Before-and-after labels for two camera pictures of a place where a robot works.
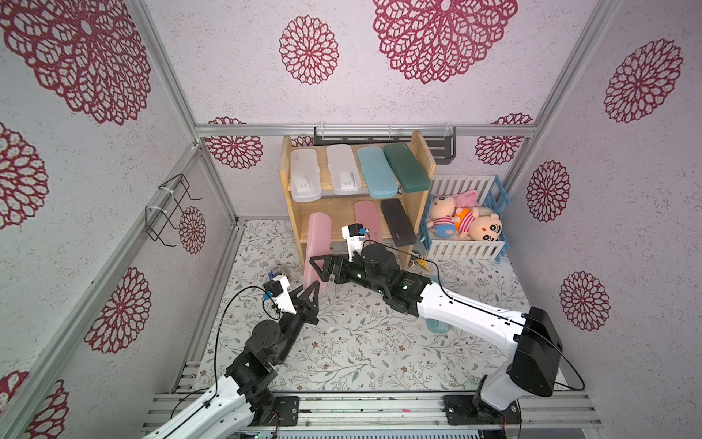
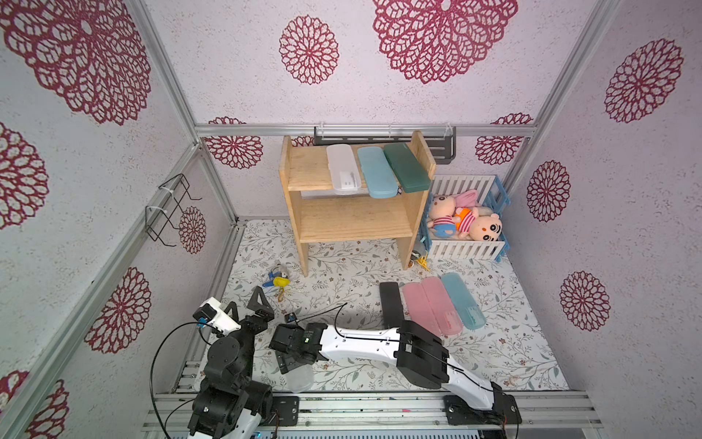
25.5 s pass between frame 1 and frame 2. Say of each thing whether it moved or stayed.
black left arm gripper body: moved
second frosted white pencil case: stayed
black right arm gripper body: moved
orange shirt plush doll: stayed
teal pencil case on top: stayed
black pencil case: moved
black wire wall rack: stayed
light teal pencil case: moved
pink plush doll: stayed
